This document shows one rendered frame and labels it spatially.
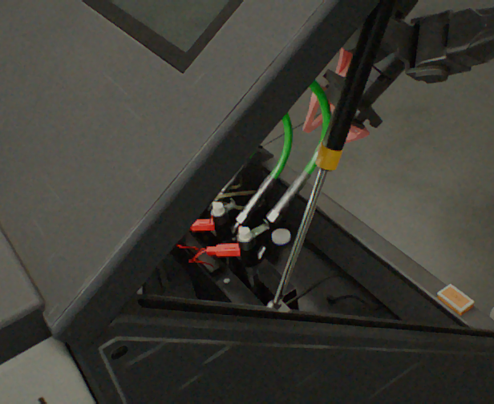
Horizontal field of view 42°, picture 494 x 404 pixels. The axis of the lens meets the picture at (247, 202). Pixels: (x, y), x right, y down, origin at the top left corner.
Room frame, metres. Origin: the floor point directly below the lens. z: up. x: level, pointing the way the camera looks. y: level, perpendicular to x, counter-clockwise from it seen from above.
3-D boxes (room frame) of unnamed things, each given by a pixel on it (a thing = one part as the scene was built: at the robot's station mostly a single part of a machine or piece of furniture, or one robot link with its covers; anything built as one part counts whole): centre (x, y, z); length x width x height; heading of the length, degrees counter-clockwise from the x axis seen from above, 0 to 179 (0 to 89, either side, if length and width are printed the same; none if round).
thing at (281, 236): (1.01, -0.06, 0.84); 0.04 x 0.04 x 0.01
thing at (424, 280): (0.86, -0.20, 0.87); 0.62 x 0.04 x 0.16; 27
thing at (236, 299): (0.86, 0.07, 0.91); 0.34 x 0.10 x 0.15; 27
